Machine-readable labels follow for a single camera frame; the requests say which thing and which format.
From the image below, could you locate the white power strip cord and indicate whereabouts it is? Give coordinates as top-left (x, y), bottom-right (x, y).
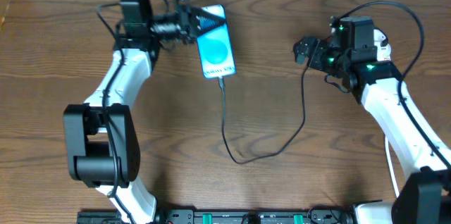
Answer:
top-left (384, 135), bottom-right (401, 199)

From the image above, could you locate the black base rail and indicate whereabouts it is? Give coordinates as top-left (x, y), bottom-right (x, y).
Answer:
top-left (75, 207), bottom-right (356, 224)

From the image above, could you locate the blue Galaxy smartphone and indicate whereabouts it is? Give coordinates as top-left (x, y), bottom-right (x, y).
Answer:
top-left (197, 23), bottom-right (236, 79)

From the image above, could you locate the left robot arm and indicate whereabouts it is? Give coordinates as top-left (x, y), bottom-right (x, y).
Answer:
top-left (63, 0), bottom-right (226, 223)

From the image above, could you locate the black charging cable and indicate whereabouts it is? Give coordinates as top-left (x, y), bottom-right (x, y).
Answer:
top-left (217, 65), bottom-right (311, 165)

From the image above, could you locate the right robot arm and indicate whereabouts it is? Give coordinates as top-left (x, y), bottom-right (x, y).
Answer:
top-left (293, 16), bottom-right (450, 223)

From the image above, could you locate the white power strip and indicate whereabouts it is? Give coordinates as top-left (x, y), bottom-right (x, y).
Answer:
top-left (373, 27), bottom-right (392, 61)

